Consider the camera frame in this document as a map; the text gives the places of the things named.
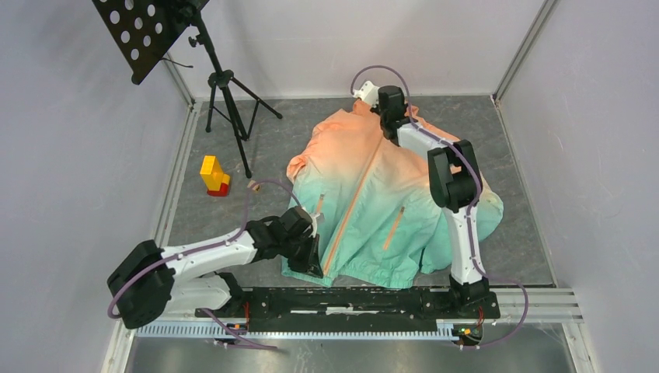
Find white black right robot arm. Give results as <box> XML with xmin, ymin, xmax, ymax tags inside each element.
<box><xmin>375</xmin><ymin>85</ymin><xmax>493</xmax><ymax>317</ymax></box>

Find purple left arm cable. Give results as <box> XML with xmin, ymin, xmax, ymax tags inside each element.
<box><xmin>106</xmin><ymin>178</ymin><xmax>310</xmax><ymax>320</ymax></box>

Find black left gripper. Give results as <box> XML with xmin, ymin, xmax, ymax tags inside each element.
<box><xmin>280</xmin><ymin>232</ymin><xmax>323</xmax><ymax>279</ymax></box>

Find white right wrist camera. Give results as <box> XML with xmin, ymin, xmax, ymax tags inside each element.
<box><xmin>352</xmin><ymin>80</ymin><xmax>380</xmax><ymax>107</ymax></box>

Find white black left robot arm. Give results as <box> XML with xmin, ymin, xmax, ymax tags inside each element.
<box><xmin>106</xmin><ymin>206</ymin><xmax>324</xmax><ymax>329</ymax></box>

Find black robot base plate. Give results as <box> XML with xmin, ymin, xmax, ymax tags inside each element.
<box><xmin>212</xmin><ymin>287</ymin><xmax>501</xmax><ymax>333</ymax></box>

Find black perforated music stand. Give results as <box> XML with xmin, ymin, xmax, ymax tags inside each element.
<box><xmin>92</xmin><ymin>0</ymin><xmax>283</xmax><ymax>179</ymax></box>

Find small wooden cube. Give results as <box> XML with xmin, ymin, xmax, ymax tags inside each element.
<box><xmin>248</xmin><ymin>180</ymin><xmax>261</xmax><ymax>193</ymax></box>

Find white toothed cable rail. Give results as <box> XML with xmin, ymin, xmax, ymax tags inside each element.
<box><xmin>135</xmin><ymin>320</ymin><xmax>458</xmax><ymax>342</ymax></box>

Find yellow and red toy blocks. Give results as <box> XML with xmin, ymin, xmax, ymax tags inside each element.
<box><xmin>199</xmin><ymin>155</ymin><xmax>231</xmax><ymax>197</ymax></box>

